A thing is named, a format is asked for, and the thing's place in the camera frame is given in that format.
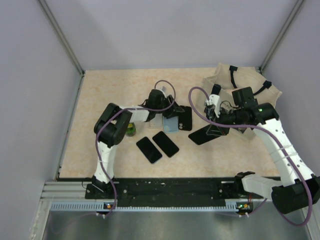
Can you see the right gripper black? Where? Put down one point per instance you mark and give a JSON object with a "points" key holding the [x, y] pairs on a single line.
{"points": [[214, 129]]}

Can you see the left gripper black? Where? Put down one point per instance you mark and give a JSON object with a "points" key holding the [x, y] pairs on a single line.
{"points": [[174, 109]]}

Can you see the bare black phone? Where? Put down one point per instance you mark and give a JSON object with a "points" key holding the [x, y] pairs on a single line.
{"points": [[149, 150], [165, 144], [199, 137]]}

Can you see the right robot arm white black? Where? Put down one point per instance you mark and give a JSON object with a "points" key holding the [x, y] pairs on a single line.
{"points": [[298, 186]]}

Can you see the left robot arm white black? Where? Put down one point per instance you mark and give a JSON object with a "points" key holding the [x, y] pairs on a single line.
{"points": [[111, 127]]}

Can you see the green glass bottle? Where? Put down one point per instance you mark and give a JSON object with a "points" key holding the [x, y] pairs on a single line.
{"points": [[131, 130]]}

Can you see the beige canvas tote bag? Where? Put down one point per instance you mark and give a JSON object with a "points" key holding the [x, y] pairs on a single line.
{"points": [[250, 82]]}

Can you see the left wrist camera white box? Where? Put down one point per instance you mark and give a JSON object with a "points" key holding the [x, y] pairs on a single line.
{"points": [[163, 90]]}

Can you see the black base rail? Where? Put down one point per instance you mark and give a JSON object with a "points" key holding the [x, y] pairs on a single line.
{"points": [[169, 192]]}

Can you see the white slotted cable duct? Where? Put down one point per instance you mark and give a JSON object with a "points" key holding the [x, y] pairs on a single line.
{"points": [[228, 205]]}

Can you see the right aluminium frame post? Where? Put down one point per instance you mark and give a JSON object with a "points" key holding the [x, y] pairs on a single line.
{"points": [[293, 14]]}

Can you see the aluminium frame post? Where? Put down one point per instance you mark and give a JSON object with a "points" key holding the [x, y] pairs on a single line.
{"points": [[60, 35], [293, 14]]}

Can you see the left aluminium frame post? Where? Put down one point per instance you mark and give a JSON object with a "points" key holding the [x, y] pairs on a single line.
{"points": [[60, 35]]}

